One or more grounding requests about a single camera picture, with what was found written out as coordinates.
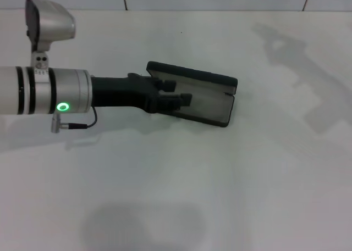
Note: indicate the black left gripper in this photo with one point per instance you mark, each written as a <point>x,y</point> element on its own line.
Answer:
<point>121,91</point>

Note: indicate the black glasses case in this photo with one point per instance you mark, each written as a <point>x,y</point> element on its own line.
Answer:
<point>209,108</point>

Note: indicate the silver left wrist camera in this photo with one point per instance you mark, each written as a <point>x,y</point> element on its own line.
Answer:
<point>52,23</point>

